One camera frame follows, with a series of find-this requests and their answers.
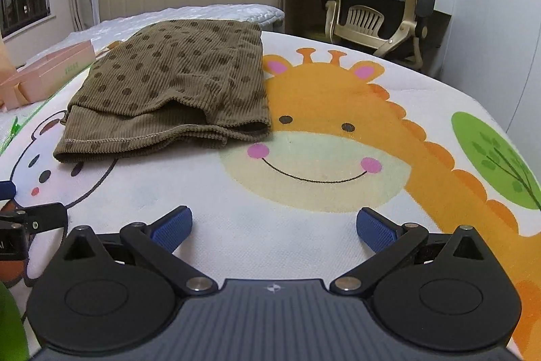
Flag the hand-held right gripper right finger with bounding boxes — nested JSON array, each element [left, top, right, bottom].
[[329, 207, 488, 298]]

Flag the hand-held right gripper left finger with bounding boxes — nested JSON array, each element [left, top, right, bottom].
[[56, 206, 219, 299]]

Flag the brown dotted corduroy shirt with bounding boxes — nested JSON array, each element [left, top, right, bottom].
[[53, 19, 272, 165]]

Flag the green cloth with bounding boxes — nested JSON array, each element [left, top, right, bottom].
[[0, 280, 29, 361]]

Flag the cartoon printed blanket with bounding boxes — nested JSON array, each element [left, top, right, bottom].
[[0, 29, 541, 361]]

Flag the pink box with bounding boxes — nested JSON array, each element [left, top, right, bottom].
[[0, 40, 96, 111]]

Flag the white wardrobe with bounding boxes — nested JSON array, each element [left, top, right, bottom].
[[440, 0, 541, 133]]

